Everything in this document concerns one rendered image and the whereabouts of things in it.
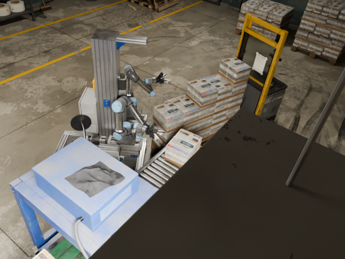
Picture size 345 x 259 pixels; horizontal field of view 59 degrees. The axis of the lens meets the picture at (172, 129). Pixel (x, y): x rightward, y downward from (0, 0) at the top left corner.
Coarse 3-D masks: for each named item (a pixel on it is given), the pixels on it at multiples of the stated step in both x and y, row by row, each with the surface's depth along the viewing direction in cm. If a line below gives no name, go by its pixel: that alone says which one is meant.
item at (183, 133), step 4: (180, 132) 366; (184, 132) 367; (188, 132) 368; (180, 136) 361; (184, 136) 362; (188, 136) 362; (192, 136) 363; (196, 136) 364; (188, 140) 357; (192, 140) 358; (196, 140) 358; (200, 140) 361; (200, 144) 372; (196, 148) 360
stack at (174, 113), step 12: (156, 108) 432; (168, 108) 434; (180, 108) 437; (192, 108) 439; (204, 108) 446; (216, 108) 464; (168, 120) 415; (180, 120) 428; (192, 120) 445; (204, 120) 463; (216, 120) 482; (192, 132) 463; (204, 132) 482
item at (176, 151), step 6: (168, 144) 348; (174, 144) 349; (180, 144) 350; (186, 144) 352; (168, 150) 349; (174, 150) 344; (180, 150) 343; (186, 150) 344; (192, 150) 345; (168, 156) 356; (174, 156) 351; (180, 156) 345; (186, 156) 340; (180, 162) 352
